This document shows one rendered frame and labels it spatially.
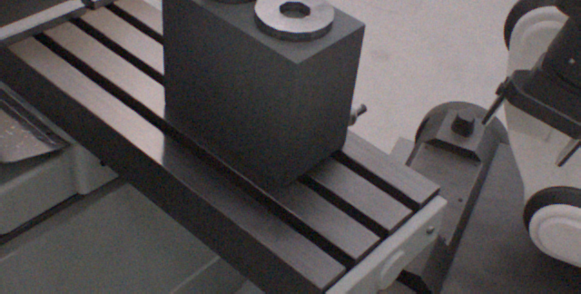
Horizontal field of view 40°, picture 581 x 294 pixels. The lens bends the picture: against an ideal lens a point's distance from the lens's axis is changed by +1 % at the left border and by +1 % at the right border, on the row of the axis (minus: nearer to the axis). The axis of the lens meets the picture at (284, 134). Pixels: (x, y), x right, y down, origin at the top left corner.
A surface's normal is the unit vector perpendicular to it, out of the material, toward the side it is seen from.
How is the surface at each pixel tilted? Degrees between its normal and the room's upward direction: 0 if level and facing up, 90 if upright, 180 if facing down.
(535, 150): 90
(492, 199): 0
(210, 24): 90
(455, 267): 0
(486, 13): 0
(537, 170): 90
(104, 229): 90
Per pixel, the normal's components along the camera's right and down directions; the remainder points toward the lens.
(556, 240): -0.42, 0.57
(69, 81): 0.08, -0.75
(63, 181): 0.73, 0.49
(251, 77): -0.68, 0.44
